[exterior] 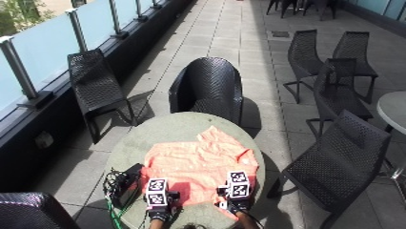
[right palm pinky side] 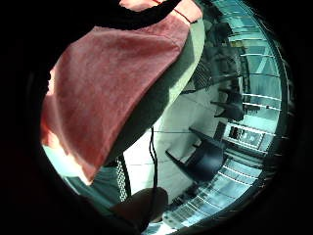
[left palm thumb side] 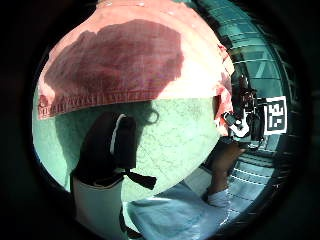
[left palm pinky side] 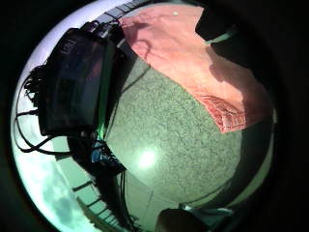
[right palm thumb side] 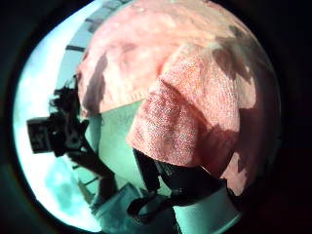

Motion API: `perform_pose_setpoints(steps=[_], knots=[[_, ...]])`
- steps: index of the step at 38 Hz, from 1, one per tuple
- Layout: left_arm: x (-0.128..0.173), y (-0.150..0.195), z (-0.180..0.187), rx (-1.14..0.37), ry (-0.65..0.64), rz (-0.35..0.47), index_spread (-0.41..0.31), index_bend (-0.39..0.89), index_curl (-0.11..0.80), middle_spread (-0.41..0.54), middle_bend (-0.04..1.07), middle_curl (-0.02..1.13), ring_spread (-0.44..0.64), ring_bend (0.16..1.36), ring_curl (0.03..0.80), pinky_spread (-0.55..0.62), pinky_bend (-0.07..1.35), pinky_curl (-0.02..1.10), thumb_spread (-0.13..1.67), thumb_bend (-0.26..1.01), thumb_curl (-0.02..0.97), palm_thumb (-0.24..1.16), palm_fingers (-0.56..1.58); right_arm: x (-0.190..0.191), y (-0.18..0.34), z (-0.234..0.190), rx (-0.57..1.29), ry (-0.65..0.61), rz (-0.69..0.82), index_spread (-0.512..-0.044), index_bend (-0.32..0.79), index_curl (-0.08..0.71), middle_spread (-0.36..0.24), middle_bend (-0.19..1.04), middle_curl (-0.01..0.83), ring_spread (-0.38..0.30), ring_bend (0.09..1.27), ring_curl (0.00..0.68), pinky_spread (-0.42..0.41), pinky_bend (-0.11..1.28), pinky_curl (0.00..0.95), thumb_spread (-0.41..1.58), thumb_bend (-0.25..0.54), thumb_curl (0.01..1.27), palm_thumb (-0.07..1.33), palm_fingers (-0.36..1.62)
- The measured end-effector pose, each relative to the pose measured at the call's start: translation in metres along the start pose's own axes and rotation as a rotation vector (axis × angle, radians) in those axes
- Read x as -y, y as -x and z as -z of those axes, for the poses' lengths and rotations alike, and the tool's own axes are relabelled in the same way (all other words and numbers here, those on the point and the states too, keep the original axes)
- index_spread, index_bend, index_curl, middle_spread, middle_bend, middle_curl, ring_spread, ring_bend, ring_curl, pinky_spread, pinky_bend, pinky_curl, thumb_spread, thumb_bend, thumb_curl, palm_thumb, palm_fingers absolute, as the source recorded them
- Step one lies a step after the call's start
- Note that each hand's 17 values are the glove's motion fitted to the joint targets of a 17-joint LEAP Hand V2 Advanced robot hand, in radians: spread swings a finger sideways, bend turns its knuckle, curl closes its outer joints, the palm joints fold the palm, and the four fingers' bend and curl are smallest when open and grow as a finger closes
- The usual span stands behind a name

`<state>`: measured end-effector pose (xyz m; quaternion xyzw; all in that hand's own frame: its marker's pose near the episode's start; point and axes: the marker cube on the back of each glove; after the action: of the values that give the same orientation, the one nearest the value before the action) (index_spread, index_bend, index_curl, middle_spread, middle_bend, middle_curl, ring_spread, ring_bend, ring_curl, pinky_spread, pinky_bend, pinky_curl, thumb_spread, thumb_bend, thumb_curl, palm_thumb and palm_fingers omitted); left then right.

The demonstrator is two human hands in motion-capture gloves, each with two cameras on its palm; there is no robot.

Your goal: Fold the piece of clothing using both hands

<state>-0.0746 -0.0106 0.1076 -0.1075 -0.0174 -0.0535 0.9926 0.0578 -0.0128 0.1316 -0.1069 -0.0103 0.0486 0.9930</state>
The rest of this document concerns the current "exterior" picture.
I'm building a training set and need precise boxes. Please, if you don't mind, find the person's left hand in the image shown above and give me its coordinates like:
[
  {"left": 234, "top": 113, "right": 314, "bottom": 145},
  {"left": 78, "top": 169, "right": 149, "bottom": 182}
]
[{"left": 145, "top": 190, "right": 181, "bottom": 221}]

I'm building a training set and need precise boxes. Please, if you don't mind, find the person's right hand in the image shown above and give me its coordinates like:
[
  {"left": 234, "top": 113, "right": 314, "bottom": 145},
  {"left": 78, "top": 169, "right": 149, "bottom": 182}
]
[{"left": 215, "top": 185, "right": 254, "bottom": 215}]

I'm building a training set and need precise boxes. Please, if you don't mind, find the white marker cube right glove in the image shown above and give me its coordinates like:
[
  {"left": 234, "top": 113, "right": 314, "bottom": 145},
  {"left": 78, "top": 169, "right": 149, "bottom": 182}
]
[{"left": 226, "top": 170, "right": 253, "bottom": 199}]

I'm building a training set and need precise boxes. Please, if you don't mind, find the white marker cube glove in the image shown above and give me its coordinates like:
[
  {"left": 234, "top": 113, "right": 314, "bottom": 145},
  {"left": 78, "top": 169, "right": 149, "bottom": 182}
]
[
  {"left": 145, "top": 177, "right": 170, "bottom": 207},
  {"left": 226, "top": 170, "right": 253, "bottom": 199}
]

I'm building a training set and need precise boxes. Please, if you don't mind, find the white marker cube left glove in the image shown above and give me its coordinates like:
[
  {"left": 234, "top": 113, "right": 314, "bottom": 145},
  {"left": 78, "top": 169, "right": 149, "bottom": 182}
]
[{"left": 145, "top": 177, "right": 170, "bottom": 207}]

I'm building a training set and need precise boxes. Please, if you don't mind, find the black electronics box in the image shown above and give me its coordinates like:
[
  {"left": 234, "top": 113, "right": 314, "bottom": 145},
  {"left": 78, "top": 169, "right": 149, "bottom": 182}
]
[{"left": 110, "top": 162, "right": 145, "bottom": 209}]

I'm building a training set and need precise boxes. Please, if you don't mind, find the orange shirt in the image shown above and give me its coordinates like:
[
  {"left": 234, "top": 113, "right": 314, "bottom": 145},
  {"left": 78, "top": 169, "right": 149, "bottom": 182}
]
[{"left": 138, "top": 125, "right": 259, "bottom": 221}]

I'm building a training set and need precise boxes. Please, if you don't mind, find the black woven tub armchair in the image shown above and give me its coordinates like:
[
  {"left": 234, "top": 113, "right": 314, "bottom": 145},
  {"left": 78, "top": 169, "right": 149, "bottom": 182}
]
[{"left": 167, "top": 56, "right": 245, "bottom": 127}]

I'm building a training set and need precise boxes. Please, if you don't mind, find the black perforated armless chair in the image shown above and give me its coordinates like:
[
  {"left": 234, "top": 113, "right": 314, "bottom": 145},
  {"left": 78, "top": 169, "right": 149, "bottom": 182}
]
[{"left": 66, "top": 48, "right": 139, "bottom": 145}]

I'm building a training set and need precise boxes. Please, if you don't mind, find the round grey side table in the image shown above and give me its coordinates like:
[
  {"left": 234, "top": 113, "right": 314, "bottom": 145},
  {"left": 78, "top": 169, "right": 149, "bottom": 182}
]
[{"left": 375, "top": 90, "right": 406, "bottom": 199}]

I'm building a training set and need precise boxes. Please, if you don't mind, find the frosted glass railing panel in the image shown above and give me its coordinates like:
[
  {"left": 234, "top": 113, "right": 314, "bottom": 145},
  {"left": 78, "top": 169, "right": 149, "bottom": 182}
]
[
  {"left": 0, "top": 52, "right": 25, "bottom": 113},
  {"left": 74, "top": 0, "right": 118, "bottom": 52},
  {"left": 10, "top": 12, "right": 81, "bottom": 92}
]

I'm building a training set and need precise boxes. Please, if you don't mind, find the group of distant dark chairs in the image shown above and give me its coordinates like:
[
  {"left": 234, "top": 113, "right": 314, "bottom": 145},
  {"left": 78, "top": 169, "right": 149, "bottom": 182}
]
[{"left": 265, "top": 0, "right": 339, "bottom": 22}]

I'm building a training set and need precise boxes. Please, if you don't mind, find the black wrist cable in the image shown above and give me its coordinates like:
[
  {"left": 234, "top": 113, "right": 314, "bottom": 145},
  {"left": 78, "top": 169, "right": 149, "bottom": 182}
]
[{"left": 247, "top": 212, "right": 265, "bottom": 229}]

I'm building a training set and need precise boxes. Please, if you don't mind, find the grey wall outlet cover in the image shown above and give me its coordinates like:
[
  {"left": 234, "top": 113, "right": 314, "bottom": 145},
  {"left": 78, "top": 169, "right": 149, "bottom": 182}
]
[{"left": 34, "top": 131, "right": 56, "bottom": 150}]

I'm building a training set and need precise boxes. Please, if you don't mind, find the metal railing post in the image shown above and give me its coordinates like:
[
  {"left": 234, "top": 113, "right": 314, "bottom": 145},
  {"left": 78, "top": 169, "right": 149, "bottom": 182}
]
[
  {"left": 107, "top": 0, "right": 129, "bottom": 40},
  {"left": 133, "top": 0, "right": 149, "bottom": 23},
  {"left": 0, "top": 35, "right": 56, "bottom": 110},
  {"left": 65, "top": 8, "right": 91, "bottom": 53}
]

